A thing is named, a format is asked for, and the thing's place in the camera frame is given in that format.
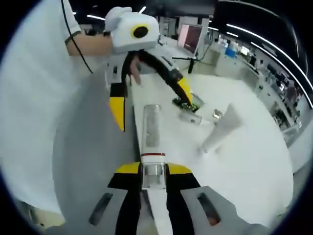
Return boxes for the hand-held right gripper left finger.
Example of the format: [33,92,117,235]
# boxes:
[65,161,143,235]

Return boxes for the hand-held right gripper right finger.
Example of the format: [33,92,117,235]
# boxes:
[166,163,260,235]

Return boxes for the green skincare sachet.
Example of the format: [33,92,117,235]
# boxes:
[172,96,199,114]

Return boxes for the small white red-label bottle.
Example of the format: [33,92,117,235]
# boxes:
[179,110,204,127]
[141,104,168,191]

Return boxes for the grey skincare tube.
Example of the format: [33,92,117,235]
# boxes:
[197,103,246,154]

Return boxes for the person's left hand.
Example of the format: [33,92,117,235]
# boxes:
[129,51,143,86]

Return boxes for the white neighbouring desk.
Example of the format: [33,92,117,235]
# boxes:
[156,36,196,65]

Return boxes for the black stand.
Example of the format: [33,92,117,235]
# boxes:
[172,55,199,74]

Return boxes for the pink panel screen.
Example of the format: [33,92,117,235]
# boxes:
[178,23,204,54]

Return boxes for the blue box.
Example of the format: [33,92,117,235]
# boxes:
[224,47,237,59]

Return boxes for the row of white office desks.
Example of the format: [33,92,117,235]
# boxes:
[207,29,305,147]

